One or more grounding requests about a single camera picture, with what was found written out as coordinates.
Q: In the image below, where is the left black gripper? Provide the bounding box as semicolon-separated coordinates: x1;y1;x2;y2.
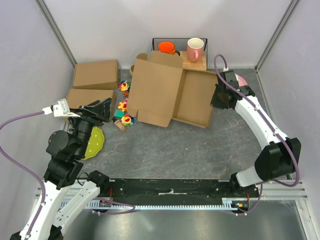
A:
67;96;113;157

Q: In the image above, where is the brown small bottle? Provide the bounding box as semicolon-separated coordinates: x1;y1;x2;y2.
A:
112;117;126;131

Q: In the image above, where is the cardboard box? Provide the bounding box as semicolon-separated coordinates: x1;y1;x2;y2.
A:
127;51;218;128
66;89;116;122
73;60;119;90

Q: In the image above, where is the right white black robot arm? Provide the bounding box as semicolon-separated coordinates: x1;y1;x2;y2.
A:
210;68;302;197

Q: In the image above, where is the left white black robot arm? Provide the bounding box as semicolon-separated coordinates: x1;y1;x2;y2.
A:
10;98;112;240

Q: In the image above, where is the teal block toy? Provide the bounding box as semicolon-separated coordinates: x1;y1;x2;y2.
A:
113;110;125;119

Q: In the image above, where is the pink round plate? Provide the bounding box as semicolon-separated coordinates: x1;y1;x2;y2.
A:
235;74;248;87

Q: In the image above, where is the green dotted plate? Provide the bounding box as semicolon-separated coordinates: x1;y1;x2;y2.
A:
82;126;105;161

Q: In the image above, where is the yellow flower plush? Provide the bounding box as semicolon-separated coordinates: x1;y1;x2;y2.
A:
117;101;128;112

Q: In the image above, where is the rainbow flower plush lower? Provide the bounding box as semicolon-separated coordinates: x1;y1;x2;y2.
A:
121;114;135;127

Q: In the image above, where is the rainbow flower plush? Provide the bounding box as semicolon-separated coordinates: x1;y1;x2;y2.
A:
121;114;135;127
118;80;131;92

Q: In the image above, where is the rainbow flower plush top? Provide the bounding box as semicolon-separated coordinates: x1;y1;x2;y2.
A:
118;80;131;92

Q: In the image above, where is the beige ceramic mug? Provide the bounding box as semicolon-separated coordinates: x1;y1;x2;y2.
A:
130;64;135;76

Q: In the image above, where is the pink ceramic mug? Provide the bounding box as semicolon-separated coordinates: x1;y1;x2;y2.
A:
187;37;205;63

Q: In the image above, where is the orange enamel mug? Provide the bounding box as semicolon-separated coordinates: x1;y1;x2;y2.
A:
157;41;181;56

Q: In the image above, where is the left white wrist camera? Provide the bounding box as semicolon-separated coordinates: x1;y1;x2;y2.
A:
52;98;81;118

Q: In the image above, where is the black wire wooden shelf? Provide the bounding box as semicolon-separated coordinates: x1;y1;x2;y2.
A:
151;37;208;71

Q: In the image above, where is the grey slotted cable duct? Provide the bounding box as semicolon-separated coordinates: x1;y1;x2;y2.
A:
62;197;251;211

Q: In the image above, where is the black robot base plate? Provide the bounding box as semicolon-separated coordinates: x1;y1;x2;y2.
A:
88;177;259;206

